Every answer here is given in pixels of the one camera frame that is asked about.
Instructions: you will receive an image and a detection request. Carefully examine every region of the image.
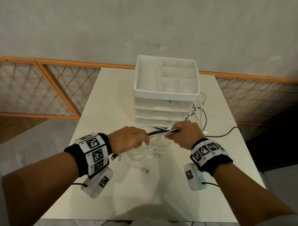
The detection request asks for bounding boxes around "white charging cable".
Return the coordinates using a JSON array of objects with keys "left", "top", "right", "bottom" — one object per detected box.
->
[{"left": 185, "top": 92, "right": 208, "bottom": 136}]

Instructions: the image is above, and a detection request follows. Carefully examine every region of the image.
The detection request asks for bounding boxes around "person's left forearm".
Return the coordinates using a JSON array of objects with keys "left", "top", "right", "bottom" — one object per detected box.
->
[{"left": 0, "top": 151, "right": 81, "bottom": 226}]

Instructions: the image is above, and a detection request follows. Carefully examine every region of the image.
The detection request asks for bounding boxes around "white usb cable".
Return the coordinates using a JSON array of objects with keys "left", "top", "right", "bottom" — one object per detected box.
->
[{"left": 116, "top": 147, "right": 168, "bottom": 174}]

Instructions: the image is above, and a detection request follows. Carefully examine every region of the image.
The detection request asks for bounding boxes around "clear plastic bag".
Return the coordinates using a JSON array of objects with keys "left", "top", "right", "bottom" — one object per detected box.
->
[{"left": 137, "top": 125, "right": 178, "bottom": 150}]

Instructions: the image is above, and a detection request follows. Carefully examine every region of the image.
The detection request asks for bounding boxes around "person's right hand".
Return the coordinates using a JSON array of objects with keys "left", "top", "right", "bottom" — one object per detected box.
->
[{"left": 164, "top": 121, "right": 205, "bottom": 150}]

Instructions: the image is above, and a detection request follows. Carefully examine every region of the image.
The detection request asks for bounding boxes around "black wristband with marker tiles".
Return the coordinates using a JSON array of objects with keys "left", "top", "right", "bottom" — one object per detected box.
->
[
  {"left": 190, "top": 138, "right": 234, "bottom": 177},
  {"left": 64, "top": 133, "right": 113, "bottom": 180}
]

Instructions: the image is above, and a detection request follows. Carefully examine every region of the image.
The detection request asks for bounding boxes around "person's left hand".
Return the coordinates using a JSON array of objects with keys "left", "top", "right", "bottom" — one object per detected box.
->
[{"left": 108, "top": 126, "right": 151, "bottom": 155}]

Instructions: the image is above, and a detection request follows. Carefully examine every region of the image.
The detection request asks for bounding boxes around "white plastic drawer organizer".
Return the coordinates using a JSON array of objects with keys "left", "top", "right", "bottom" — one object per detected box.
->
[{"left": 133, "top": 55, "right": 201, "bottom": 126}]

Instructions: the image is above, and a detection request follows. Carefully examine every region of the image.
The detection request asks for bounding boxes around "orange wooden lattice screen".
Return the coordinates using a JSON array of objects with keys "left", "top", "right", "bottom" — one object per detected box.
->
[
  {"left": 199, "top": 71, "right": 298, "bottom": 127},
  {"left": 0, "top": 56, "right": 136, "bottom": 120}
]

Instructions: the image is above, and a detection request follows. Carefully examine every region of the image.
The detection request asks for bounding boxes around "person's right forearm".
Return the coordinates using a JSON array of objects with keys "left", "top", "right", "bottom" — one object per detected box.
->
[{"left": 212, "top": 163, "right": 298, "bottom": 226}]

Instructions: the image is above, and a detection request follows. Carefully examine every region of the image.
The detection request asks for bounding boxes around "black pen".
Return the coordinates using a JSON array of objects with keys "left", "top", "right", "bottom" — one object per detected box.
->
[{"left": 145, "top": 129, "right": 180, "bottom": 138}]

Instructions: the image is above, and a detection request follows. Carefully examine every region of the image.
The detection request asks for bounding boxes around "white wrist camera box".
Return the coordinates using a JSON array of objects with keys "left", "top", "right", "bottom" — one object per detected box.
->
[
  {"left": 80, "top": 166, "right": 114, "bottom": 200},
  {"left": 183, "top": 163, "right": 207, "bottom": 191}
]

